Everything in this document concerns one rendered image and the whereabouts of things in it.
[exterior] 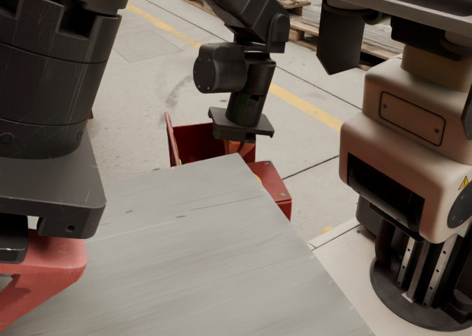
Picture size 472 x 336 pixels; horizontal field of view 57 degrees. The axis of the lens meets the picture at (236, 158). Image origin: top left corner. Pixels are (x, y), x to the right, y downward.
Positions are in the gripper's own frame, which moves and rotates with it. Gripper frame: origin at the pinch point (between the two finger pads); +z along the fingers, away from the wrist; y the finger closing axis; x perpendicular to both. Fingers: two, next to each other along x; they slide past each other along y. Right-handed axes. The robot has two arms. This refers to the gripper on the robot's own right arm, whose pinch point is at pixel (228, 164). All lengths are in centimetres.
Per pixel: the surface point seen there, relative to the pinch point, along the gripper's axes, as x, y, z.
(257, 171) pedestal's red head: 8.1, -1.9, -4.3
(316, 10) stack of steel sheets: -261, -133, 14
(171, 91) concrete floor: -195, -23, 70
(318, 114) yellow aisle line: -145, -99, 50
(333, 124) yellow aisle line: -132, -103, 49
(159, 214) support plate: 41, 19, -21
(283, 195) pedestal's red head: 14.9, -3.8, -4.9
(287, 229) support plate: 44, 12, -23
